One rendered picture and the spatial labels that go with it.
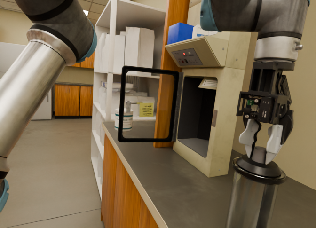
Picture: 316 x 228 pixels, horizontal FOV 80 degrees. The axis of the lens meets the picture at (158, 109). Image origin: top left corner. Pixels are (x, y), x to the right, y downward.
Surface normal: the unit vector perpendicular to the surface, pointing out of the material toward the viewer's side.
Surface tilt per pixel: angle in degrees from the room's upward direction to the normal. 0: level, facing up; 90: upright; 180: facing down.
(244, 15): 120
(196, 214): 0
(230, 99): 90
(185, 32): 90
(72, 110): 90
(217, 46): 90
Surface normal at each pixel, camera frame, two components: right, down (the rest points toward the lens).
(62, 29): 0.57, -0.18
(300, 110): -0.90, -0.01
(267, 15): -0.30, 0.60
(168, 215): 0.09, -0.98
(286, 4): -0.29, 0.13
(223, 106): 0.42, 0.19
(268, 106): -0.76, 0.04
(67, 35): 0.74, -0.07
